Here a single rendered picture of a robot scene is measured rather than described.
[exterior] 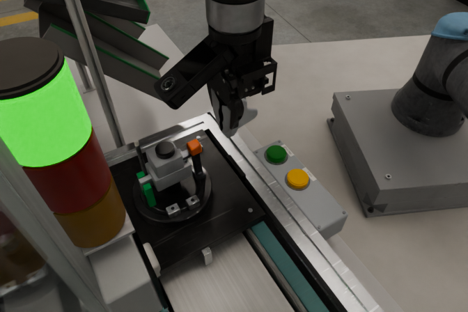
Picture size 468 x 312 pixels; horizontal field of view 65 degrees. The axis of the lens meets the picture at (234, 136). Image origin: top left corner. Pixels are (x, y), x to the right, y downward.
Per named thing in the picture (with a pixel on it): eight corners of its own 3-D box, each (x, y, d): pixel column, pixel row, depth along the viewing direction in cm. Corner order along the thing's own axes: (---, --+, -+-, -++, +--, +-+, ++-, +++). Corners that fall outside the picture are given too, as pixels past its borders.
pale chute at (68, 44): (157, 70, 89) (168, 57, 87) (170, 105, 80) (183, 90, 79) (37, 8, 69) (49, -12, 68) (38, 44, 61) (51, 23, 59)
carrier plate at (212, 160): (203, 134, 79) (202, 127, 78) (265, 219, 65) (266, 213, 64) (92, 180, 71) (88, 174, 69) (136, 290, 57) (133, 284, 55)
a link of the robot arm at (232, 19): (223, 11, 42) (191, -17, 47) (224, 45, 45) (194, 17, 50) (277, -5, 45) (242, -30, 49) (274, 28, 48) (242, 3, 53)
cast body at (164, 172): (181, 159, 65) (176, 131, 60) (193, 175, 62) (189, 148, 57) (136, 179, 62) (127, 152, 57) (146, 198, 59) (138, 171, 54)
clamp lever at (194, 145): (200, 165, 67) (196, 137, 61) (205, 173, 66) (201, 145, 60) (182, 173, 66) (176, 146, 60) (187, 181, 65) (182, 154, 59)
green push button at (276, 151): (278, 147, 76) (278, 141, 75) (289, 161, 74) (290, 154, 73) (262, 155, 75) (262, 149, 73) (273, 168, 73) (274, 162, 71)
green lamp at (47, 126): (80, 99, 25) (54, 35, 22) (102, 146, 22) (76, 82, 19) (1, 125, 23) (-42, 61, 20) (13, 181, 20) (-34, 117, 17)
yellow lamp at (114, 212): (115, 185, 32) (99, 148, 29) (134, 229, 29) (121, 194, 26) (56, 210, 31) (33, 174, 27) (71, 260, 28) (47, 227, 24)
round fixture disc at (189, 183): (191, 152, 73) (191, 145, 72) (226, 205, 65) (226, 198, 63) (123, 182, 68) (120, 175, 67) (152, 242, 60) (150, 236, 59)
